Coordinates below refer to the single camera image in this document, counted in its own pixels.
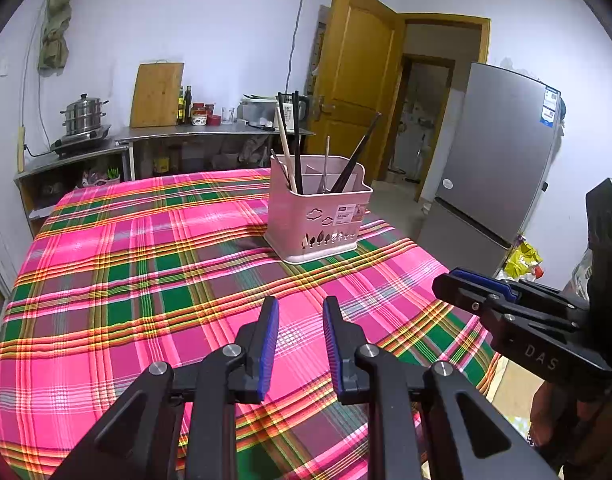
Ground wooden cutting board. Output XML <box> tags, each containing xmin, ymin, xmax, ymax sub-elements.
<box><xmin>130</xmin><ymin>61</ymin><xmax>185</xmax><ymax>128</ymax></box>

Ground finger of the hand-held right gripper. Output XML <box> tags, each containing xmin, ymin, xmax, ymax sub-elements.
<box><xmin>448</xmin><ymin>268</ymin><xmax>519</xmax><ymax>303</ymax></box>
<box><xmin>432</xmin><ymin>273</ymin><xmax>518</xmax><ymax>327</ymax></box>

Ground silver refrigerator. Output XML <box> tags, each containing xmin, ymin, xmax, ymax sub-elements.
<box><xmin>417</xmin><ymin>62</ymin><xmax>562</xmax><ymax>277</ymax></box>

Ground pink plastic utensil holder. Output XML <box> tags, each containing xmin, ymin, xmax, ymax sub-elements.
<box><xmin>264</xmin><ymin>155</ymin><xmax>374</xmax><ymax>265</ymax></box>

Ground person's right hand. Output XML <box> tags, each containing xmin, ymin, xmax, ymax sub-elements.
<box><xmin>530</xmin><ymin>382</ymin><xmax>612</xmax><ymax>468</ymax></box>

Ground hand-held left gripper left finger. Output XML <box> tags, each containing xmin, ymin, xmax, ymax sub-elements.
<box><xmin>50</xmin><ymin>296</ymin><xmax>281</xmax><ymax>480</ymax></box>

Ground dark oil bottles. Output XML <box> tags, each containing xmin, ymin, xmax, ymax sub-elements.
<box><xmin>177</xmin><ymin>85</ymin><xmax>193</xmax><ymax>126</ymax></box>

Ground grey wall cable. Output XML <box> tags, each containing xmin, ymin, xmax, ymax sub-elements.
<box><xmin>285</xmin><ymin>0</ymin><xmax>311</xmax><ymax>96</ymax></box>

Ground red lidded jars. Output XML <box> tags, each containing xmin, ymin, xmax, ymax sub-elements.
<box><xmin>191</xmin><ymin>102</ymin><xmax>221</xmax><ymax>127</ymax></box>

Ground gas stove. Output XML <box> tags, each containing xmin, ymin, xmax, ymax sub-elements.
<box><xmin>50</xmin><ymin>125</ymin><xmax>112</xmax><ymax>157</ymax></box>

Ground tied green curtain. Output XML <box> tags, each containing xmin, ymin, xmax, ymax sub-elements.
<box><xmin>38</xmin><ymin>0</ymin><xmax>86</xmax><ymax>71</ymax></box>

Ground white electric kettle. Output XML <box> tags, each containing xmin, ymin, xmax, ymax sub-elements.
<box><xmin>275</xmin><ymin>92</ymin><xmax>311</xmax><ymax>131</ymax></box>

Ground white plastic container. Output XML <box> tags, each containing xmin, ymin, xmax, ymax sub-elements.
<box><xmin>237</xmin><ymin>95</ymin><xmax>279</xmax><ymax>128</ymax></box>

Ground yellow wooden door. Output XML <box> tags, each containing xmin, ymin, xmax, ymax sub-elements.
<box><xmin>306</xmin><ymin>0</ymin><xmax>404</xmax><ymax>181</ymax></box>

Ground pink storage basket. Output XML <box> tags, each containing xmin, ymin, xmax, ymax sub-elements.
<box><xmin>83</xmin><ymin>170</ymin><xmax>121</xmax><ymax>187</ymax></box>

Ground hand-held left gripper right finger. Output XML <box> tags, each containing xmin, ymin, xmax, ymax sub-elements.
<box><xmin>322</xmin><ymin>296</ymin><xmax>559</xmax><ymax>480</ymax></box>

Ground steel steamer pot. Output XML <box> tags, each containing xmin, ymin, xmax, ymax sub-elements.
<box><xmin>60</xmin><ymin>93</ymin><xmax>110</xmax><ymax>137</ymax></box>

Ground pink plaid tablecloth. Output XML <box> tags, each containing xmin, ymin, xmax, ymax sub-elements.
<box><xmin>0</xmin><ymin>167</ymin><xmax>502</xmax><ymax>480</ymax></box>

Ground yellow plastic bag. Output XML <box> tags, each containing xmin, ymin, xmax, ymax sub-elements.
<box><xmin>503</xmin><ymin>241</ymin><xmax>543</xmax><ymax>281</ymax></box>

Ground long steel counter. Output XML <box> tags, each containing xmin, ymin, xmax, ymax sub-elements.
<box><xmin>114</xmin><ymin>122</ymin><xmax>317</xmax><ymax>181</ymax></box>

